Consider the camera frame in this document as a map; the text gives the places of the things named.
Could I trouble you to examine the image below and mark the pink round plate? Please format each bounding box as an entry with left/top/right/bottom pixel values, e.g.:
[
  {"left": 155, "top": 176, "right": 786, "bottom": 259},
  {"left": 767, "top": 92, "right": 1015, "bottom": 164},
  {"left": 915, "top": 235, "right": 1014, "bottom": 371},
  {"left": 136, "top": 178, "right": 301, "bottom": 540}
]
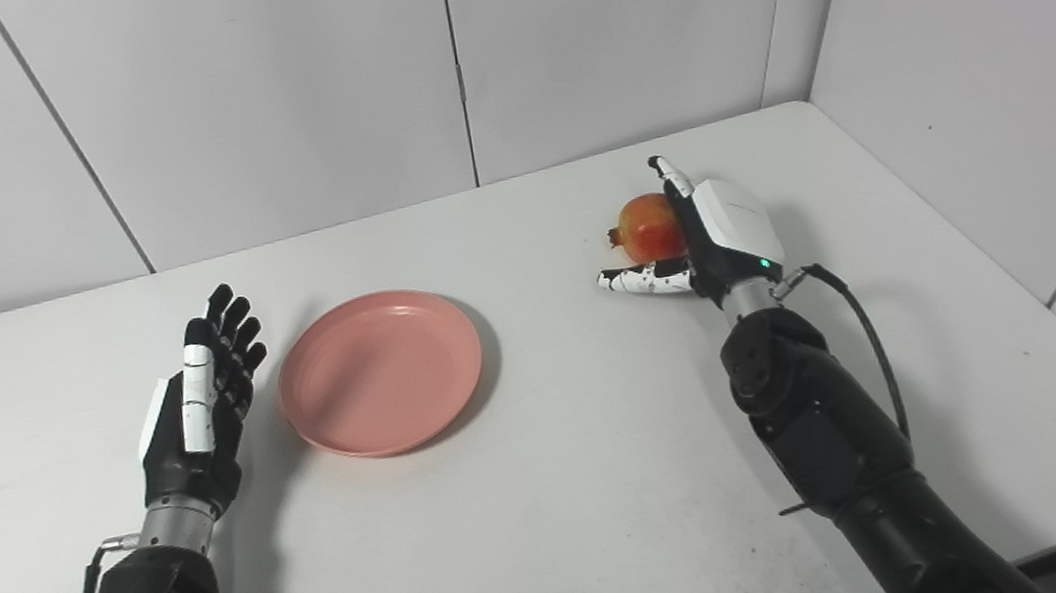
[{"left": 267, "top": 280, "right": 496, "bottom": 470}]

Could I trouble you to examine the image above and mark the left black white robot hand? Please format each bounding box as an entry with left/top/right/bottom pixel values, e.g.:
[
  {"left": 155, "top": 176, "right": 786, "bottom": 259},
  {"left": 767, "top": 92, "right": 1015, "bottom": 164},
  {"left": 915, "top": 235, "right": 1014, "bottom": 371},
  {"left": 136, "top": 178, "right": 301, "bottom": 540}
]
[{"left": 118, "top": 279, "right": 288, "bottom": 530}]

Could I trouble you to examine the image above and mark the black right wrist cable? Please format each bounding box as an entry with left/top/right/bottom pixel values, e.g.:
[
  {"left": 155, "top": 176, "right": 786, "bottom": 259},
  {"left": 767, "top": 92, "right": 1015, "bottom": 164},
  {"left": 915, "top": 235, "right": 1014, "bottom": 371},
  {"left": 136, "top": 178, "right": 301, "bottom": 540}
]
[{"left": 767, "top": 254, "right": 912, "bottom": 456}]

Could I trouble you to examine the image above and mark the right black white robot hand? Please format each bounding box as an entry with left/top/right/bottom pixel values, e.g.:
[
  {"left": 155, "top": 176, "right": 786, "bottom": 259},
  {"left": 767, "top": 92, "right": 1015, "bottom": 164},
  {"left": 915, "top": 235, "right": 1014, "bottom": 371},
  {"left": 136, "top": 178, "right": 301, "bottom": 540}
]
[{"left": 583, "top": 142, "right": 792, "bottom": 318}]

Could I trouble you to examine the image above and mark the red pomegranate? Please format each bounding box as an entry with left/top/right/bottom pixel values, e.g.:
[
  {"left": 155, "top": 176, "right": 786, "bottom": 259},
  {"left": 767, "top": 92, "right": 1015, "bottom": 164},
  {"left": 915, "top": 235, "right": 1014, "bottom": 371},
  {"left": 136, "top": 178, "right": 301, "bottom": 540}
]
[{"left": 604, "top": 189, "right": 693, "bottom": 270}]

